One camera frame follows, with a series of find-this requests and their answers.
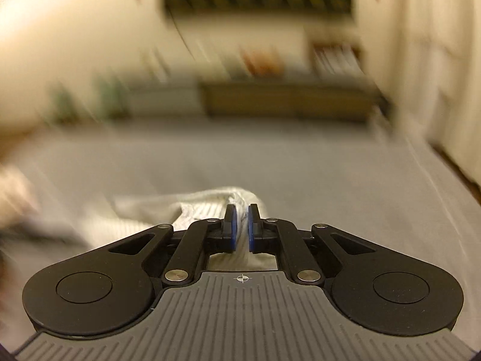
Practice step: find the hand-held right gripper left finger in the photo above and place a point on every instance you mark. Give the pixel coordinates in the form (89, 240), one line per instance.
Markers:
(232, 229)

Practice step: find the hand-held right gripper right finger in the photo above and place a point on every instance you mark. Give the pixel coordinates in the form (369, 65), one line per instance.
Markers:
(251, 231)

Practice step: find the white striped garment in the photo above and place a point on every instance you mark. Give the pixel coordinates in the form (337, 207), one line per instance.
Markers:
(210, 205)

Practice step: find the grey bed sheet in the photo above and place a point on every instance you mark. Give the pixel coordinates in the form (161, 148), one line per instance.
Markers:
(319, 165)

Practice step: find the wooden low cabinet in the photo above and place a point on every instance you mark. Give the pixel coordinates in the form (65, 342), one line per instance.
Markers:
(289, 99)

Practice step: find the row of books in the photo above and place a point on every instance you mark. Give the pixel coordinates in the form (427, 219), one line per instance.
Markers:
(334, 58)

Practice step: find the cream curtain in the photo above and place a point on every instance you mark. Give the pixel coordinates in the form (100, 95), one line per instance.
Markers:
(432, 64)

